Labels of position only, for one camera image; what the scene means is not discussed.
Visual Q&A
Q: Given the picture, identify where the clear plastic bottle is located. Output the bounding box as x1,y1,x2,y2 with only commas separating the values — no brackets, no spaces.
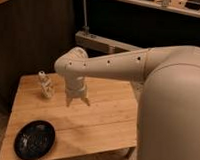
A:
38,71,54,98

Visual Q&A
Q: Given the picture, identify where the black ceramic bowl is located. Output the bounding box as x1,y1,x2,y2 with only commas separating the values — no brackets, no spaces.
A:
13,120,55,160

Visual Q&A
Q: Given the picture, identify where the metal pole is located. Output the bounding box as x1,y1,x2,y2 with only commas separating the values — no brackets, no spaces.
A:
83,0,90,36

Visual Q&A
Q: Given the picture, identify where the beige bench frame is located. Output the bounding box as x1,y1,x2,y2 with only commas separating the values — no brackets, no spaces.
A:
75,31,139,54

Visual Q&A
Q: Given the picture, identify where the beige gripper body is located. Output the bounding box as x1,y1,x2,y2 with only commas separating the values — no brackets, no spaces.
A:
64,76,87,99

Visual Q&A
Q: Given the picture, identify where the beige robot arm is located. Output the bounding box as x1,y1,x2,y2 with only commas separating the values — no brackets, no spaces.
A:
54,45,200,160

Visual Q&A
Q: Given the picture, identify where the wooden table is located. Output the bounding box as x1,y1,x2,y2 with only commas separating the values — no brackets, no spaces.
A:
0,73,137,160

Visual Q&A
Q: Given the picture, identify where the wooden shelf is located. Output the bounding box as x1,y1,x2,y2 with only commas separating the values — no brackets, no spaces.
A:
117,0,200,19

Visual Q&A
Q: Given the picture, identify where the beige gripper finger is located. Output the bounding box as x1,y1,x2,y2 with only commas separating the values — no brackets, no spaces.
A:
81,97,90,106
65,96,73,107

